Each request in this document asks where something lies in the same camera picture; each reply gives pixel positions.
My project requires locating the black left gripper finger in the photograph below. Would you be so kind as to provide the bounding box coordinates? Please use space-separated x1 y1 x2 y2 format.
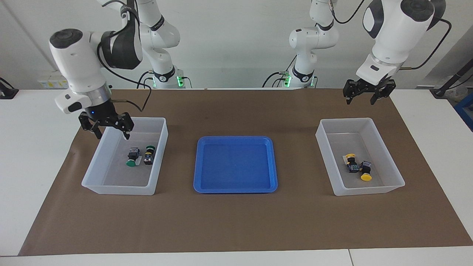
343 80 360 105
371 81 397 106

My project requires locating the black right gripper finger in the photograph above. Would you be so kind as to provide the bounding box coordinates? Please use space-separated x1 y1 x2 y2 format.
116 113 134 140
78 113 103 140

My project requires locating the green push button switch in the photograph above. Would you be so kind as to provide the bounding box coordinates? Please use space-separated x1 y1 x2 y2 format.
126 147 142 167
143 145 156 166

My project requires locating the yellow push button switch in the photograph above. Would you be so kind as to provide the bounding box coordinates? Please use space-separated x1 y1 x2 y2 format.
359 160 373 182
344 153 360 174

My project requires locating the translucent white plastic box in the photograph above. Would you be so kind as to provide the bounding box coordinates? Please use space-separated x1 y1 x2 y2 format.
81 116 169 196
315 118 405 197

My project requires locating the white power strip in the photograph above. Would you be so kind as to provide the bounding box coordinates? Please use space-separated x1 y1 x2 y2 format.
38 75 70 89

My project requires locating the black stand pole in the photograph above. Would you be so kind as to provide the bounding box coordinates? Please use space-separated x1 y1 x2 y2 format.
433 59 473 97

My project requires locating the black clamp base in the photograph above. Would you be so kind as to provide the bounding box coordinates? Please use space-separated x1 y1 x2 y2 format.
0 77 19 99

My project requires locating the blue plastic tray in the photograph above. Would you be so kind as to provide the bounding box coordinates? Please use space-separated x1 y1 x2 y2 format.
193 136 278 194

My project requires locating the brown paper table mat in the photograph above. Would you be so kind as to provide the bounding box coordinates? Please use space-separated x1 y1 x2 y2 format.
18 88 473 256

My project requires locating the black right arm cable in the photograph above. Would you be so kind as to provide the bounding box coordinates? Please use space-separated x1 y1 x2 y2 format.
97 0 153 112

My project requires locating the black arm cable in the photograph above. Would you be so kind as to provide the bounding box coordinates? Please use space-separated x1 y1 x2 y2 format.
330 0 452 70
97 0 153 112

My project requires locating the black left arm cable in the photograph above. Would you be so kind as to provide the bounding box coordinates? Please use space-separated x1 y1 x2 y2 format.
330 0 452 70

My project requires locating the black base cable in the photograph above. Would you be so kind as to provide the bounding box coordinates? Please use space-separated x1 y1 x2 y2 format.
136 70 154 89
262 71 287 88

